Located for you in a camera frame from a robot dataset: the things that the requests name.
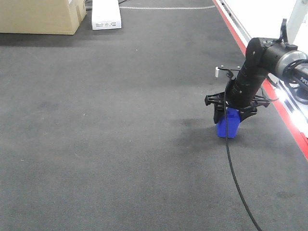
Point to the red conveyor side rail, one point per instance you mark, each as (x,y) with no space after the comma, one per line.
(299,137)

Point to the white long carton box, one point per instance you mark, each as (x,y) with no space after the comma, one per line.
(105,15)

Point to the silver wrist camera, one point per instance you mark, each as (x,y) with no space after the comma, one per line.
(222,71)

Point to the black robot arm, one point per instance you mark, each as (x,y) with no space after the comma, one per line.
(263,56)

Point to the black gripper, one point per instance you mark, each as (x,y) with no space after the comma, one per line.
(247,107)

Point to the brown cardboard box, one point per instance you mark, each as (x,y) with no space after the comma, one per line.
(60,17)

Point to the blue plastic block part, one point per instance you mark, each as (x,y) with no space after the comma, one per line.
(228,126)

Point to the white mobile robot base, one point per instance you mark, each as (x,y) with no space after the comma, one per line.
(263,18)

